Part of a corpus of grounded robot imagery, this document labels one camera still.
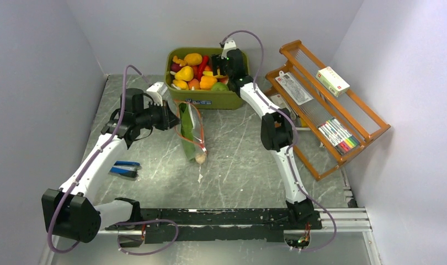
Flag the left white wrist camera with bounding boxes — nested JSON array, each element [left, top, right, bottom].
[[146, 82, 168, 106]]

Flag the blue black pliers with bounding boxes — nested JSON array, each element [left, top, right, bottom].
[[109, 161, 141, 179]]

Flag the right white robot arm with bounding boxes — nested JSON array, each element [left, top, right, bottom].
[[210, 49, 318, 229]]

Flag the orange bell pepper toy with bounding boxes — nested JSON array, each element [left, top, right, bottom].
[[199, 76, 218, 90]]

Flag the colour marker pen set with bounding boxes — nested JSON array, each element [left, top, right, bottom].
[[317, 118, 360, 155]]

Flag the clear zip top bag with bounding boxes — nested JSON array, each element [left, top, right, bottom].
[[174, 100, 208, 165]]

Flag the small red chili toy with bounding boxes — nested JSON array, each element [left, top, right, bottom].
[[197, 55, 209, 81]]

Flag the white packaged card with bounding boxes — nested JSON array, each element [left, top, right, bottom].
[[275, 71, 313, 105]]

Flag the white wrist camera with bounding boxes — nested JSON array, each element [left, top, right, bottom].
[[221, 38, 237, 59], [146, 82, 168, 106]]

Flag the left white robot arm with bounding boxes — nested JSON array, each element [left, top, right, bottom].
[[41, 82, 180, 243]]

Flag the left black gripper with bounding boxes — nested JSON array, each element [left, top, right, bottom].
[[136, 99, 182, 131]]

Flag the orange wooden rack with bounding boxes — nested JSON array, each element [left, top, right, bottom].
[[265, 40, 391, 181]]

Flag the white green box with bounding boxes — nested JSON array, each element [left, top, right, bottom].
[[315, 66, 350, 97]]

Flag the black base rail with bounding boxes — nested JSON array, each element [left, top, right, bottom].
[[107, 200, 322, 243]]

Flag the green leafy vegetable toy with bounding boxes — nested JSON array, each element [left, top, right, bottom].
[[178, 103, 196, 161]]

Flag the green plastic bin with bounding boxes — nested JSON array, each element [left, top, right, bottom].
[[164, 47, 243, 110]]

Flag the green round cabbage toy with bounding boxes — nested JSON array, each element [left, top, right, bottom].
[[211, 82, 229, 92]]

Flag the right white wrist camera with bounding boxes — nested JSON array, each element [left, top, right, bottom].
[[221, 38, 237, 59]]

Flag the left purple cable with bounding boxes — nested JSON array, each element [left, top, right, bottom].
[[46, 65, 179, 257]]

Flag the white garlic toy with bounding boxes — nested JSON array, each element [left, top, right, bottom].
[[195, 153, 207, 165]]

